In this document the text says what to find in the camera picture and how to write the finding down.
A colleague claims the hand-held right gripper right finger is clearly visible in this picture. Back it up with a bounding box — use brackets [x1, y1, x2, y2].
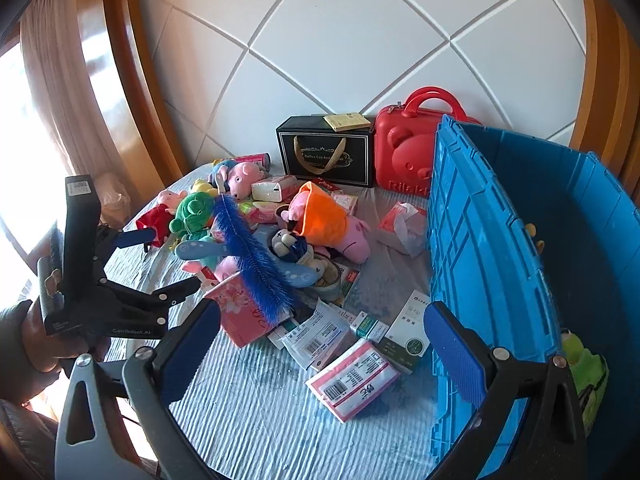
[423, 301, 587, 480]

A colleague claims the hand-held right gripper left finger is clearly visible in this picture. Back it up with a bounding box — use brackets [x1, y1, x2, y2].
[55, 299, 222, 480]

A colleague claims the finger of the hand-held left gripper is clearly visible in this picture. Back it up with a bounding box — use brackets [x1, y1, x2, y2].
[100, 276, 202, 319]
[102, 227, 157, 251]

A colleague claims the blue plastic storage container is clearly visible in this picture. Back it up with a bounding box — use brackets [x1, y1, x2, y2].
[427, 114, 640, 480]

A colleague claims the green plush cloth toy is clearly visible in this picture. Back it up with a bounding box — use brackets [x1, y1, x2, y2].
[560, 329, 611, 433]

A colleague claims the person's left forearm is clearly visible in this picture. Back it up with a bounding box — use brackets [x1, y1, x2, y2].
[0, 300, 38, 406]

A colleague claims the person's left hand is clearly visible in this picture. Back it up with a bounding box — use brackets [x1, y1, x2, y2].
[22, 300, 108, 376]

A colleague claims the pig plush red dress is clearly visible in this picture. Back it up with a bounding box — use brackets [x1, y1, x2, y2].
[136, 189, 189, 253]

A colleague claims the white plastic bag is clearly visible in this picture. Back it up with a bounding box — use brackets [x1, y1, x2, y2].
[95, 172, 132, 223]

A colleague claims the pink floral tissue pack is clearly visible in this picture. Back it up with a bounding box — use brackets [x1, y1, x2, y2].
[204, 276, 297, 349]

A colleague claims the teal plush toy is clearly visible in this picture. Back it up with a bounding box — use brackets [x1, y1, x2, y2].
[176, 237, 322, 289]

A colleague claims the green frog plush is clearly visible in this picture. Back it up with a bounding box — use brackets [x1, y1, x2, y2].
[169, 192, 219, 242]

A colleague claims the small green white box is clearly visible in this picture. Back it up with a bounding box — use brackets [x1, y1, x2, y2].
[350, 312, 390, 344]

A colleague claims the blue bristle brush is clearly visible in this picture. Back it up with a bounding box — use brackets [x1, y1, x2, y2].
[214, 195, 297, 327]

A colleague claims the pink barcode packet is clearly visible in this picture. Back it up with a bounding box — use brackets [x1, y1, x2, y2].
[306, 338, 402, 423]

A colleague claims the pig plush blue shirt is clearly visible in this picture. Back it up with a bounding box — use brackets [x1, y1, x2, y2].
[210, 159, 267, 200]

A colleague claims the red white medicine box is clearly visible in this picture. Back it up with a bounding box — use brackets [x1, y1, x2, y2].
[339, 265, 362, 307]

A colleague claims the pink patterned tissue packet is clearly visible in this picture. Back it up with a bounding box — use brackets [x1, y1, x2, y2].
[240, 199, 292, 226]

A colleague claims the open pink tissue pack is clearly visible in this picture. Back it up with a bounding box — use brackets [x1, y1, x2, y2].
[376, 201, 430, 259]

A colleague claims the tape roll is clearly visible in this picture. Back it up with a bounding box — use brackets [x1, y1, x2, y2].
[312, 256, 347, 295]

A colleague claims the navy white puppy plush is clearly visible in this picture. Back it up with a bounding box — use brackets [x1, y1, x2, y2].
[270, 228, 326, 272]

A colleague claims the beige curtain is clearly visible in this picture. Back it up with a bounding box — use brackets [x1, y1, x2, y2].
[20, 0, 126, 201]

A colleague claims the pig plush orange dress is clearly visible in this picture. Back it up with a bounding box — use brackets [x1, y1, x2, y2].
[280, 181, 372, 264]

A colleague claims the small pink white box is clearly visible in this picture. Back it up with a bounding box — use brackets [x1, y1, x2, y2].
[331, 191, 360, 217]

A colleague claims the red bear suitcase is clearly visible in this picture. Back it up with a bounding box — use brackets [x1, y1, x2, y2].
[375, 86, 484, 199]

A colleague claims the black gift box gold ribbon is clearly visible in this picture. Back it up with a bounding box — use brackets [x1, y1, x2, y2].
[276, 115, 377, 189]

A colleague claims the yellow notepad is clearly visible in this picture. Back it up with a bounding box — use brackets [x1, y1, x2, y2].
[322, 111, 372, 134]

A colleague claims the curved wooden frame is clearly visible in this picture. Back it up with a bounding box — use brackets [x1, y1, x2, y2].
[75, 0, 201, 211]
[570, 0, 640, 186]

